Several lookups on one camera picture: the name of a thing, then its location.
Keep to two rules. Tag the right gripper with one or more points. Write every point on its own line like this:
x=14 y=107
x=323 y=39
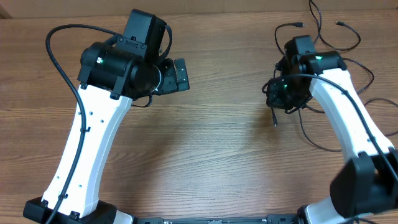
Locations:
x=275 y=99

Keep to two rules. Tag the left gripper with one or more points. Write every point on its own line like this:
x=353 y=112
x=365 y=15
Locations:
x=171 y=84

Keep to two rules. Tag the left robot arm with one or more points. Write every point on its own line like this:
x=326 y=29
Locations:
x=113 y=75

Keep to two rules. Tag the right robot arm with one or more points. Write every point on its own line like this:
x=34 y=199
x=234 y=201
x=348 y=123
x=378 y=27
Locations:
x=367 y=184

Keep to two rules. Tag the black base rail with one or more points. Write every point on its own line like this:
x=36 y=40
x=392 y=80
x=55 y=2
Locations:
x=269 y=219

